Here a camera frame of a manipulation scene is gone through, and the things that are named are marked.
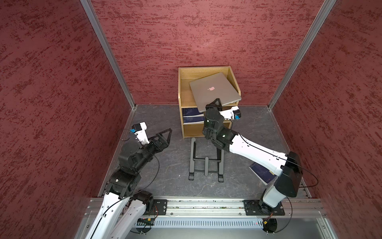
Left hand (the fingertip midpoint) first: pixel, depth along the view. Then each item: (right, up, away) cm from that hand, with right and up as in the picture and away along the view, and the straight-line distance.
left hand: (167, 135), depth 65 cm
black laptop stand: (+19, -20, +20) cm, 34 cm away
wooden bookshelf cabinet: (+8, +19, +16) cm, 26 cm away
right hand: (+21, +16, +6) cm, 27 cm away
